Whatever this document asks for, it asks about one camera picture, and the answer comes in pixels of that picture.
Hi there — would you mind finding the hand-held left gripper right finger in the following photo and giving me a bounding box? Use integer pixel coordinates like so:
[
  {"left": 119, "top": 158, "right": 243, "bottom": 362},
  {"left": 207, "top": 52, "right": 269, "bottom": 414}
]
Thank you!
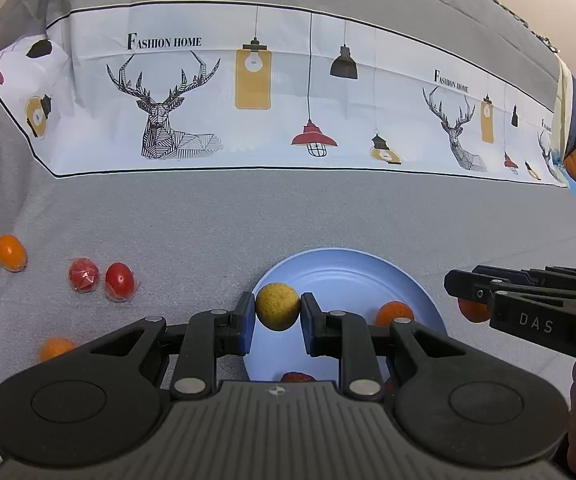
[{"left": 300, "top": 292, "right": 461, "bottom": 401}]

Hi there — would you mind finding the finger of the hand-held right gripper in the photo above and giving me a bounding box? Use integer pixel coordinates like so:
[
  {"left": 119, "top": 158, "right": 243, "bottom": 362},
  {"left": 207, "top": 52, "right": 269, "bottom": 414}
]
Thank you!
[
  {"left": 471, "top": 265, "right": 576, "bottom": 289},
  {"left": 443, "top": 269, "right": 576, "bottom": 307}
]

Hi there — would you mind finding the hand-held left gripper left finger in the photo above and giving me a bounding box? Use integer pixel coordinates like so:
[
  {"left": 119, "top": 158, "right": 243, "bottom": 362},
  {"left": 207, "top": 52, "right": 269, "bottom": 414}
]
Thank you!
[{"left": 88, "top": 292, "right": 257, "bottom": 398}]

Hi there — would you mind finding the small orange mandarin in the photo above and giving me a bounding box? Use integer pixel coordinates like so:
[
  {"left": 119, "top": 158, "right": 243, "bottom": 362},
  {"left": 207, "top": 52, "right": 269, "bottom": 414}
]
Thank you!
[
  {"left": 375, "top": 300, "right": 415, "bottom": 328},
  {"left": 0, "top": 234, "right": 28, "bottom": 273},
  {"left": 39, "top": 337, "right": 77, "bottom": 364},
  {"left": 458, "top": 297, "right": 492, "bottom": 323}
]

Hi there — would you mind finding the yellow-green round fruit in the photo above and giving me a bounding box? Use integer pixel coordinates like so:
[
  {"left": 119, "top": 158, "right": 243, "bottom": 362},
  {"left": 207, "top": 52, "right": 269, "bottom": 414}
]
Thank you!
[{"left": 255, "top": 283, "right": 301, "bottom": 332}]

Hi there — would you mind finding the light blue plate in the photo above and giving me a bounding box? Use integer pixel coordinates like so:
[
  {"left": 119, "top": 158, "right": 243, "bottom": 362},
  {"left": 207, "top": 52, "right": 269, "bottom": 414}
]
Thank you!
[{"left": 244, "top": 249, "right": 446, "bottom": 386}]

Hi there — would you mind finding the red plastic-wrapped fruit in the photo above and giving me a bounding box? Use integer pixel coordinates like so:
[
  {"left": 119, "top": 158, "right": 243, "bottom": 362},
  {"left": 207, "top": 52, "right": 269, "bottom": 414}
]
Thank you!
[
  {"left": 68, "top": 257, "right": 102, "bottom": 293},
  {"left": 104, "top": 261, "right": 139, "bottom": 304}
]

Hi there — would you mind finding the grey deer printed bed sheet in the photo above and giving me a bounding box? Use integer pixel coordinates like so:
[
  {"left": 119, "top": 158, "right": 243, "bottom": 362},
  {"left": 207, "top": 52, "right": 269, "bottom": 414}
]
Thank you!
[{"left": 0, "top": 0, "right": 576, "bottom": 480}]

